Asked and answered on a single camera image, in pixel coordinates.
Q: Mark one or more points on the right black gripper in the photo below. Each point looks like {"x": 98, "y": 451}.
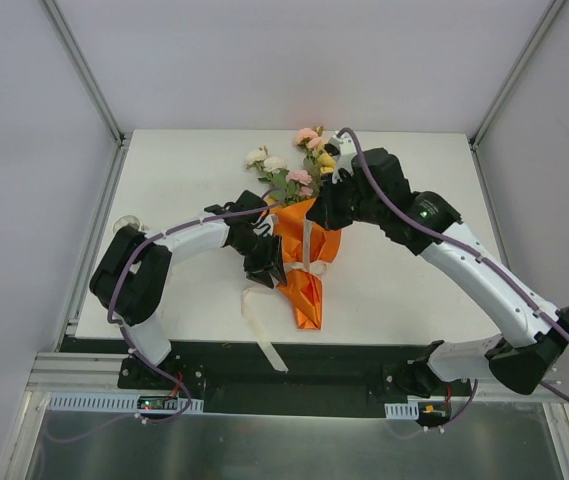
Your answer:
{"x": 327, "y": 209}

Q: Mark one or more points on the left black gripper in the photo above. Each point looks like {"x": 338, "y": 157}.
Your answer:
{"x": 266, "y": 258}

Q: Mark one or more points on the orange wrapping paper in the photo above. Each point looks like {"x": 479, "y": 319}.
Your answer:
{"x": 304, "y": 291}

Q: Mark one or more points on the cream printed ribbon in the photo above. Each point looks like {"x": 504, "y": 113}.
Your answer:
{"x": 264, "y": 330}

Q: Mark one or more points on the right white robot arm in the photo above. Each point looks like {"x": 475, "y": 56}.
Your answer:
{"x": 533, "y": 333}

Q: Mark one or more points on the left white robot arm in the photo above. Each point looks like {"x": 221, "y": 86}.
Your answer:
{"x": 130, "y": 278}

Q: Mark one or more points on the white ceramic vase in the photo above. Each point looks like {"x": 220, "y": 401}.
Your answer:
{"x": 126, "y": 220}

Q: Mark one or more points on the artificial flower bouquet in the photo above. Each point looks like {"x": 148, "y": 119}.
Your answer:
{"x": 290, "y": 183}

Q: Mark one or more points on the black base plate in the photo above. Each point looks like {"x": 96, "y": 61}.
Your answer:
{"x": 350, "y": 381}

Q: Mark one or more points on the right white cable duct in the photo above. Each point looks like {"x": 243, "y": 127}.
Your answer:
{"x": 402, "y": 411}

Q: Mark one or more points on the white cable duct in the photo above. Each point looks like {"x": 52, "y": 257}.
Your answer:
{"x": 122, "y": 403}
{"x": 402, "y": 411}

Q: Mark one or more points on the left white cable duct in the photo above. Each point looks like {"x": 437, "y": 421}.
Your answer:
{"x": 122, "y": 403}

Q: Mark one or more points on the right aluminium frame post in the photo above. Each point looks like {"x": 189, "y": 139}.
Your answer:
{"x": 541, "y": 30}

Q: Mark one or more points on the aluminium frame post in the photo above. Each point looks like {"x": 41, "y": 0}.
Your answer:
{"x": 82, "y": 68}
{"x": 541, "y": 30}

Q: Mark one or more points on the left aluminium frame post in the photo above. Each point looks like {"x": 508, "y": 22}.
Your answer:
{"x": 82, "y": 68}

